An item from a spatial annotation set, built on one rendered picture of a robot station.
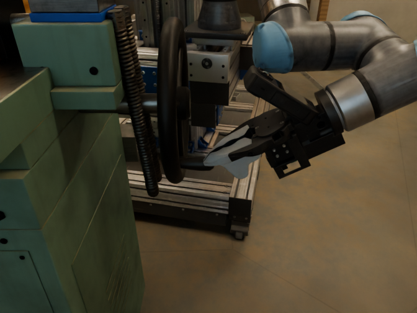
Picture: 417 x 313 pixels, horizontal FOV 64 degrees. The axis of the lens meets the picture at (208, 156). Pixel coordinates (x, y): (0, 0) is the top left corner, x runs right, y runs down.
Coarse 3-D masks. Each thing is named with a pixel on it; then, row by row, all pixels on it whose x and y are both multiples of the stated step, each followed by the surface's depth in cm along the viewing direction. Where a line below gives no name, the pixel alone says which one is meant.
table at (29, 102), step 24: (0, 72) 47; (24, 72) 47; (48, 72) 49; (0, 96) 39; (24, 96) 42; (48, 96) 49; (72, 96) 49; (96, 96) 49; (120, 96) 52; (0, 120) 38; (24, 120) 42; (0, 144) 38
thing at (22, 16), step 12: (0, 0) 49; (12, 0) 52; (0, 12) 49; (12, 12) 52; (24, 12) 55; (0, 24) 49; (0, 36) 49; (12, 36) 52; (0, 48) 50; (12, 48) 52
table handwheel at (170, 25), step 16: (176, 32) 49; (160, 48) 47; (176, 48) 48; (160, 64) 46; (176, 64) 47; (160, 80) 46; (176, 80) 47; (144, 96) 59; (160, 96) 46; (176, 96) 57; (80, 112) 60; (96, 112) 60; (112, 112) 60; (128, 112) 60; (144, 112) 60; (160, 112) 46; (176, 112) 47; (160, 128) 47; (176, 128) 48; (160, 144) 49; (176, 144) 49; (176, 160) 50; (176, 176) 54
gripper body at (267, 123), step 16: (320, 96) 47; (272, 112) 52; (320, 112) 48; (336, 112) 46; (256, 128) 50; (272, 128) 48; (288, 128) 47; (304, 128) 49; (320, 128) 49; (336, 128) 47; (288, 144) 48; (304, 144) 50; (320, 144) 50; (336, 144) 50; (272, 160) 51; (288, 160) 51; (304, 160) 50
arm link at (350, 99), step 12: (336, 84) 47; (348, 84) 45; (360, 84) 45; (336, 96) 46; (348, 96) 45; (360, 96) 44; (336, 108) 46; (348, 108) 45; (360, 108) 45; (372, 108) 45; (348, 120) 46; (360, 120) 46; (372, 120) 47
